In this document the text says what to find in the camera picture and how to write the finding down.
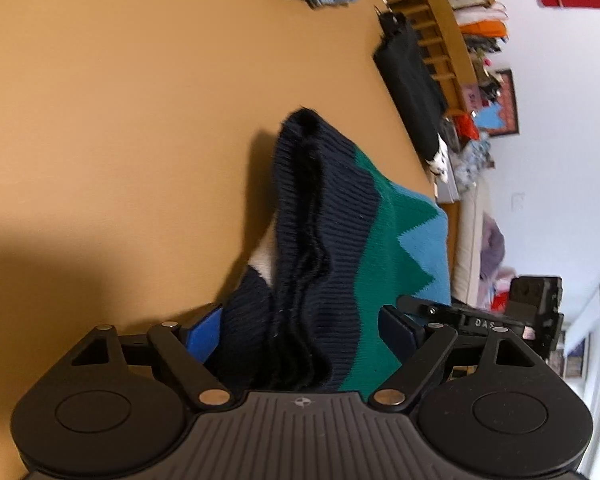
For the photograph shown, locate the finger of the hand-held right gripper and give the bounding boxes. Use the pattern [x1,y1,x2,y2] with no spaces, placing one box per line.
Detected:
[398,295,464,329]

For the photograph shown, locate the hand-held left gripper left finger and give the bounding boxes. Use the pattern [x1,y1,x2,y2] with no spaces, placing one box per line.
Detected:
[71,303,232,409]

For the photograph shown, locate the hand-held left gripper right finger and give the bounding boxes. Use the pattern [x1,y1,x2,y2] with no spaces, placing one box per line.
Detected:
[370,305,537,408]

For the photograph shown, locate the green blue navy knit cardigan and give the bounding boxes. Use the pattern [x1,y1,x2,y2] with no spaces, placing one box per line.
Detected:
[212,106,453,394]

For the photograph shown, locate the beige sofa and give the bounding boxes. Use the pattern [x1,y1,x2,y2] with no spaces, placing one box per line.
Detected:
[452,180,511,307]

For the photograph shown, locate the black garment with white print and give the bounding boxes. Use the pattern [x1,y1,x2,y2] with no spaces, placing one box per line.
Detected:
[372,10,452,184]

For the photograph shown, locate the wooden spindle-back chair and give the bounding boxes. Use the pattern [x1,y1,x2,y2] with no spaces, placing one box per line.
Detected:
[375,0,496,92]

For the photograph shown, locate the framed wall picture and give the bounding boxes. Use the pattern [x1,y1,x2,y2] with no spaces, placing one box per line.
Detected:
[484,67,522,137]

